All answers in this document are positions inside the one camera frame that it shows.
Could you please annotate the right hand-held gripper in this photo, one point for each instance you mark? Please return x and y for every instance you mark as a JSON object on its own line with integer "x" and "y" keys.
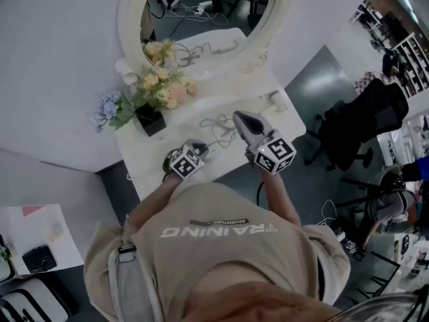
{"x": 275, "y": 156}

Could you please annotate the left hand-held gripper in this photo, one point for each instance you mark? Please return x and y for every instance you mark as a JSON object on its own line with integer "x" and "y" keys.
{"x": 186, "y": 163}

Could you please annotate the black cable connector plug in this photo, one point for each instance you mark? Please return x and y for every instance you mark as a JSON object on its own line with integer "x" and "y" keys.
{"x": 206, "y": 145}

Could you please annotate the white power strip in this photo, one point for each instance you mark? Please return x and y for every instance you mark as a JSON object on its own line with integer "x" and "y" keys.
{"x": 214, "y": 154}

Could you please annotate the person's right forearm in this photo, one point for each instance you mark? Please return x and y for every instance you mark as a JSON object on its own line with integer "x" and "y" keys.
{"x": 279, "y": 196}

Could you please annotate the person's left forearm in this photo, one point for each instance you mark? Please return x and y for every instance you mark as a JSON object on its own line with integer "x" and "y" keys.
{"x": 157, "y": 196}

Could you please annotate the cream hair dryer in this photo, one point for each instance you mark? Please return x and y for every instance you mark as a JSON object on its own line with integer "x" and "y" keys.
{"x": 279, "y": 102}

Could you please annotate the cream dressing table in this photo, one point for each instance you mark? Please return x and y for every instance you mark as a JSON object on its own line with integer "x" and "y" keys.
{"x": 218, "y": 169}

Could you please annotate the black square vase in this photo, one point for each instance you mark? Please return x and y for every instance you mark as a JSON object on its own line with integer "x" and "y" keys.
{"x": 151, "y": 121}

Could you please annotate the yellow artificial flower bouquet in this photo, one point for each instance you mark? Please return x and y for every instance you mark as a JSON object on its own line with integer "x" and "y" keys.
{"x": 167, "y": 92}

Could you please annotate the blue artificial flowers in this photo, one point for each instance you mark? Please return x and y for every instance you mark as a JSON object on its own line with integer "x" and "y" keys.
{"x": 109, "y": 107}

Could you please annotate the black office chair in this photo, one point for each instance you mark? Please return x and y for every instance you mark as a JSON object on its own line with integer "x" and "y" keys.
{"x": 365, "y": 126}

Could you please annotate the person's beige printed shirt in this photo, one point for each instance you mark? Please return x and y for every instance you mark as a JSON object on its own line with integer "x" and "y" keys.
{"x": 218, "y": 257}

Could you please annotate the oval cream framed mirror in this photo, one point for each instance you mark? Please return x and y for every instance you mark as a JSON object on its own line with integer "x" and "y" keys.
{"x": 129, "y": 29}

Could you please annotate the white storage shelf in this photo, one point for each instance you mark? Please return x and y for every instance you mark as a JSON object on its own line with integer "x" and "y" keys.
{"x": 414, "y": 65}

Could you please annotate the white desk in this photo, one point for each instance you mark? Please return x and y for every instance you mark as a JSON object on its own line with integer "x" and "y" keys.
{"x": 50, "y": 233}

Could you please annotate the pink mat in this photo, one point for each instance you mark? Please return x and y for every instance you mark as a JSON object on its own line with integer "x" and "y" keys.
{"x": 31, "y": 210}

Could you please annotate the black keyboard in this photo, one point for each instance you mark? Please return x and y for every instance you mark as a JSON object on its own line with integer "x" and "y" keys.
{"x": 39, "y": 258}

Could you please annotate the clear eyeglasses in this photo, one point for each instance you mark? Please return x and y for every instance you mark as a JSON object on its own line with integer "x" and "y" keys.
{"x": 385, "y": 309}

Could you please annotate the small potted plant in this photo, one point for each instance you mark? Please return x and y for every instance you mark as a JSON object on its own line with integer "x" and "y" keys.
{"x": 5, "y": 253}

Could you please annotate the white and black machine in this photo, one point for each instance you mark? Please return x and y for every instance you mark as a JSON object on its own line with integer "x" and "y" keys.
{"x": 33, "y": 300}
{"x": 6, "y": 272}

